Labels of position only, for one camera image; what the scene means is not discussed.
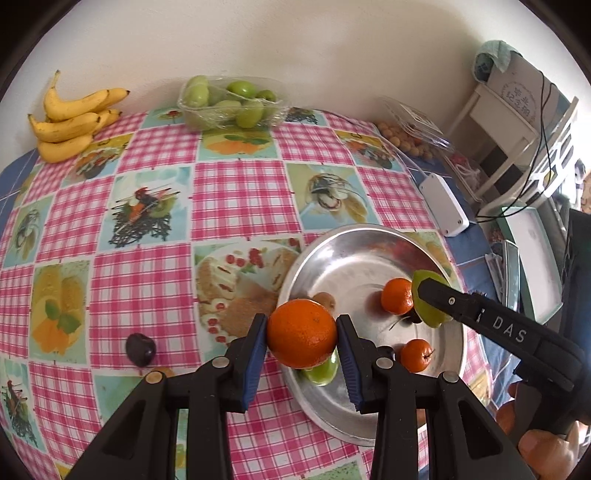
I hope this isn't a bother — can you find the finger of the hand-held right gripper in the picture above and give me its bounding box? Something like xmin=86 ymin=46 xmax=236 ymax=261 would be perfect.
xmin=417 ymin=278 xmax=488 ymax=329

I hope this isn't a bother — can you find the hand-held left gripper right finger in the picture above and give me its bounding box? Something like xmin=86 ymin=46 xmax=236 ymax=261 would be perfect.
xmin=335 ymin=315 xmax=539 ymax=480

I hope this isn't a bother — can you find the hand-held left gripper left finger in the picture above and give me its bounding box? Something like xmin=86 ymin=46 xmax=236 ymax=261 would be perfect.
xmin=67 ymin=314 xmax=269 ymax=480

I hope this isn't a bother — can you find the green jujube fruit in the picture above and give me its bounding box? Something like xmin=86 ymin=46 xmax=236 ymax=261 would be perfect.
xmin=411 ymin=270 xmax=455 ymax=329

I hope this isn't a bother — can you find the small green pear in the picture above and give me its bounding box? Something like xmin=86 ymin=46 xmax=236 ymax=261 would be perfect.
xmin=298 ymin=353 xmax=340 ymax=386

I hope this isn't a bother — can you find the large orange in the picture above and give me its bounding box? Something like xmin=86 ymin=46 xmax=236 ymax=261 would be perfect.
xmin=267 ymin=298 xmax=338 ymax=369

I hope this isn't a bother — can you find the round metal bowl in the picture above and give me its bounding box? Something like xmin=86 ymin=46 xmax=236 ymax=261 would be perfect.
xmin=276 ymin=224 xmax=467 ymax=448

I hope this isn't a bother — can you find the person's right hand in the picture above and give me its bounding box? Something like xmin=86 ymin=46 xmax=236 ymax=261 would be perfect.
xmin=496 ymin=383 xmax=583 ymax=480

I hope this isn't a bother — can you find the stack of papers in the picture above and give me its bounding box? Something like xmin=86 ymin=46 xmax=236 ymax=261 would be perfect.
xmin=482 ymin=251 xmax=509 ymax=301

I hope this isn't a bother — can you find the small orange without stem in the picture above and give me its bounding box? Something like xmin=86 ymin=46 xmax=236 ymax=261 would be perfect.
xmin=381 ymin=278 xmax=415 ymax=316

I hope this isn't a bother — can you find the small orange with stem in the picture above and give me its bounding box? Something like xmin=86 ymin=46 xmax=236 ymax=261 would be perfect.
xmin=400 ymin=339 xmax=435 ymax=374

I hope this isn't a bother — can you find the white tray green rim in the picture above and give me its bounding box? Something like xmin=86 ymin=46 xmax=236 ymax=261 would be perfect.
xmin=496 ymin=205 xmax=564 ymax=324

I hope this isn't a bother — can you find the white plastic device box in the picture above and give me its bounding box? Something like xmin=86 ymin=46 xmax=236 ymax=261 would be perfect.
xmin=419 ymin=173 xmax=470 ymax=237

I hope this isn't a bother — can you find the clear plastic bag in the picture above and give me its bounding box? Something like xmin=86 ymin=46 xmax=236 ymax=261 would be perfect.
xmin=441 ymin=150 xmax=485 ymax=199

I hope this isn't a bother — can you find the pink checkered printed tablecloth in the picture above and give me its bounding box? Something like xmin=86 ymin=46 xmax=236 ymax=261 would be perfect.
xmin=0 ymin=107 xmax=495 ymax=480

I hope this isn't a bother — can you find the pile of brown longans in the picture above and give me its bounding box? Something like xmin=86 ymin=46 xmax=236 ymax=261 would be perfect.
xmin=376 ymin=121 xmax=437 ymax=160

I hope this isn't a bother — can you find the clear plastic clamshell container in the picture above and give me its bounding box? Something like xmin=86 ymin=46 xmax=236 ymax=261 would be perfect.
xmin=379 ymin=95 xmax=455 ymax=151

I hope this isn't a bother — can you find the white side table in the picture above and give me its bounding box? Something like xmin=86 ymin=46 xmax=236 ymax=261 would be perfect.
xmin=445 ymin=83 xmax=541 ymax=204

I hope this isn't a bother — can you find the white chair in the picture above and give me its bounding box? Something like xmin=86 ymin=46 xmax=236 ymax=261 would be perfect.
xmin=475 ymin=69 xmax=568 ymax=217
xmin=478 ymin=97 xmax=580 ymax=222

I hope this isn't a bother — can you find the white printed bag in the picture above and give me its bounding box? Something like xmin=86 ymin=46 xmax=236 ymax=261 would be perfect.
xmin=487 ymin=51 xmax=561 ymax=125

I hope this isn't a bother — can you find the clear plastic tray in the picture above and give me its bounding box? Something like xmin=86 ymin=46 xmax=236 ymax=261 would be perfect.
xmin=178 ymin=75 xmax=291 ymax=131

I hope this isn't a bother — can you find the pile of green jujubes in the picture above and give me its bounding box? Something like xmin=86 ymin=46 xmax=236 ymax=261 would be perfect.
xmin=183 ymin=76 xmax=278 ymax=129

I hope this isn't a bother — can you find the teal cloth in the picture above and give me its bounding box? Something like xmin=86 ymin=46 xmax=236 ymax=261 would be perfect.
xmin=473 ymin=39 xmax=513 ymax=84

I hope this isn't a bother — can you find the bunch of yellow bananas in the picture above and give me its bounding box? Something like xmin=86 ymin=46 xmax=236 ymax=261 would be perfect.
xmin=28 ymin=69 xmax=131 ymax=164

